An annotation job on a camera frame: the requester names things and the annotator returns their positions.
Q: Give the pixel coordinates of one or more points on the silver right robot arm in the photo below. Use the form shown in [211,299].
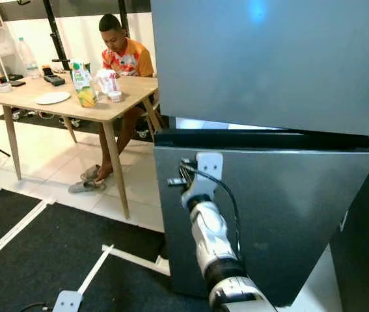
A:
[210,240]

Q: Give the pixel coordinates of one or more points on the grey slipper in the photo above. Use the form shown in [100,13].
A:
[83,187]
[90,174]

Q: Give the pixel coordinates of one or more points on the light wooden table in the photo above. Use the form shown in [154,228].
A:
[132,88]

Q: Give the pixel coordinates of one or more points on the clear plastic bag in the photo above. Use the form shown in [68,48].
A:
[107,80]

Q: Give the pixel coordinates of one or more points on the seated man orange shirt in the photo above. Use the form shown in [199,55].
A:
[129,60]

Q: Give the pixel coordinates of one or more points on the green yellow juice carton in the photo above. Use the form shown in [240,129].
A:
[84,88]

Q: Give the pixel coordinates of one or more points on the silver freezer door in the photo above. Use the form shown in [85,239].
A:
[269,65]

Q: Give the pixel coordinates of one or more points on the white plate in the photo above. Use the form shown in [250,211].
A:
[53,98]

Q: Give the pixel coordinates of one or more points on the dark floor carpet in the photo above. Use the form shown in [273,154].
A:
[47,260]

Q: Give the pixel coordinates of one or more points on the black card terminal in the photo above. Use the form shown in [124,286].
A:
[54,80]

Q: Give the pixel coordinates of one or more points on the black phone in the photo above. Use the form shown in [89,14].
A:
[17,83]

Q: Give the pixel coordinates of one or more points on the tall clear water bottle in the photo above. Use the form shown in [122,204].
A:
[27,62]

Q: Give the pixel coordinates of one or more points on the black stand pole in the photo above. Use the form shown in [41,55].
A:
[52,32]

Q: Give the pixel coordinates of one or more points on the small white bowl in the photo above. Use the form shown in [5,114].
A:
[4,88]

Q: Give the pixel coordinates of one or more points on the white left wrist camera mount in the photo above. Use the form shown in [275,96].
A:
[67,302]

